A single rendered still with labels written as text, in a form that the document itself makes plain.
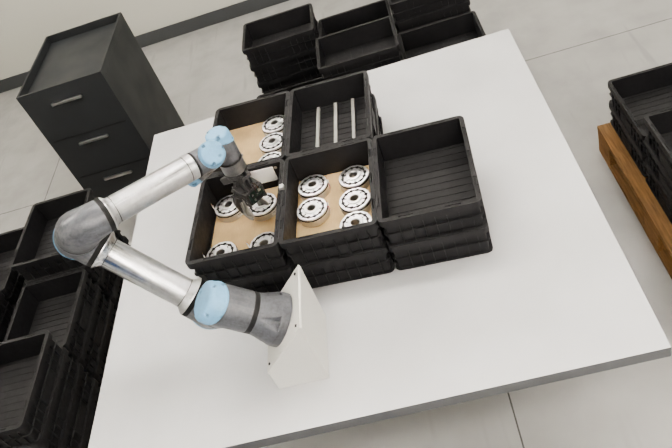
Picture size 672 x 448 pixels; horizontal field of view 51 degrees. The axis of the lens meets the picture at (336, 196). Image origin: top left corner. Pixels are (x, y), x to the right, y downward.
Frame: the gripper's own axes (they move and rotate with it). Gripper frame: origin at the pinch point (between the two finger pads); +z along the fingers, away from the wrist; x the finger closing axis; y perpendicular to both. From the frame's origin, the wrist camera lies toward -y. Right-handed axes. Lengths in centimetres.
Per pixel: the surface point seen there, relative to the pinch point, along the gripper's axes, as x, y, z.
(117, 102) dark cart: 20, -144, 13
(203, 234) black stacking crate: -17.3, -5.6, -2.7
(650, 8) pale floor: 264, -5, 85
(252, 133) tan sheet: 28.7, -37.6, 2.0
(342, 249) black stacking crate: 3.7, 38.1, 0.5
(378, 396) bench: -22, 71, 15
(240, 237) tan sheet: -9.6, 2.2, 2.1
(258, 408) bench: -44, 45, 15
